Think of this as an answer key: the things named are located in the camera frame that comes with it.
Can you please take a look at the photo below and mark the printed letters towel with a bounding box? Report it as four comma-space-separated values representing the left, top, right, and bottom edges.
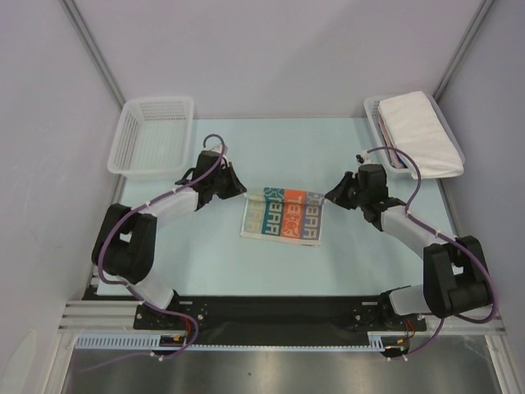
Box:
240, 187, 325, 247

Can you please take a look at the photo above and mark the white towel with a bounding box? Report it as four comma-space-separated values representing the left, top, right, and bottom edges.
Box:
378, 91, 463, 179

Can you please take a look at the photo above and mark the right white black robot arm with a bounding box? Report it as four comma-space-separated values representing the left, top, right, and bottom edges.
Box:
325, 163, 498, 330

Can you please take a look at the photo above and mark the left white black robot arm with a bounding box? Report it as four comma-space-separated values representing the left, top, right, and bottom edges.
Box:
91, 150, 247, 328

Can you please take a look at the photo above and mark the pink towel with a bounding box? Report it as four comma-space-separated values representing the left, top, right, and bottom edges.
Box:
377, 115, 407, 169

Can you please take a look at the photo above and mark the left white plastic basket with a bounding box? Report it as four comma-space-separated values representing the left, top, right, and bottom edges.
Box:
107, 96, 194, 181

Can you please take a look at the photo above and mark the white plastic basket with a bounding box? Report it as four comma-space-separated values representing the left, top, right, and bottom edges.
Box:
363, 94, 465, 179
107, 96, 194, 181

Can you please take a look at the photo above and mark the right white plastic basket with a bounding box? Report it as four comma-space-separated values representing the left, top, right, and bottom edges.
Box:
363, 94, 465, 179

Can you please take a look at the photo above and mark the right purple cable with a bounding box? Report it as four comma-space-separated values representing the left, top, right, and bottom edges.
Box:
364, 146, 500, 362

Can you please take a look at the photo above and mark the purple cable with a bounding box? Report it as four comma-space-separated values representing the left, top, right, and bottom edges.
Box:
75, 134, 231, 373
364, 146, 500, 362

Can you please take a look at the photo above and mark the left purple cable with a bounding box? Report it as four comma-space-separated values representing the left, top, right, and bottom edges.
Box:
75, 134, 231, 373

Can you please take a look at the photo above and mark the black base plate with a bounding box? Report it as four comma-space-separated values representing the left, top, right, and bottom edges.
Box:
133, 295, 427, 347

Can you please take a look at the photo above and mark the white slotted cable duct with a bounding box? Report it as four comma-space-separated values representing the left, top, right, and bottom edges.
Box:
75, 330, 436, 353

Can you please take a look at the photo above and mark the right aluminium corner post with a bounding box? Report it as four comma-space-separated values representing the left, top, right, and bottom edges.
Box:
432, 0, 498, 102

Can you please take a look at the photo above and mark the aluminium corner post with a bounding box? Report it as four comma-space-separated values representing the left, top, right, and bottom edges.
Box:
432, 0, 498, 102
58, 0, 126, 109

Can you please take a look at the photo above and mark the left aluminium corner post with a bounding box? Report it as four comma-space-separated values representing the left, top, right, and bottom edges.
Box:
58, 0, 126, 109

